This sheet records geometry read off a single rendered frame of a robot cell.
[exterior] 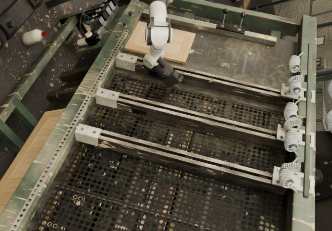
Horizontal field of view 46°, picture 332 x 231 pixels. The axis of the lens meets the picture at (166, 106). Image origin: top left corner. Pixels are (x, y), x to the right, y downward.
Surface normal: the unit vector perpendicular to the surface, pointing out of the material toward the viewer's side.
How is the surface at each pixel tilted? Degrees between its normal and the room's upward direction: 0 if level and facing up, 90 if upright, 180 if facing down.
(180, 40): 60
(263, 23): 90
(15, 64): 0
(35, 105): 0
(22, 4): 0
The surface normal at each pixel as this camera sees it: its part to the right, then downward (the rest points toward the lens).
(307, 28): 0.07, -0.67
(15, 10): 0.87, -0.14
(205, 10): -0.26, 0.70
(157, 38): 0.10, 0.54
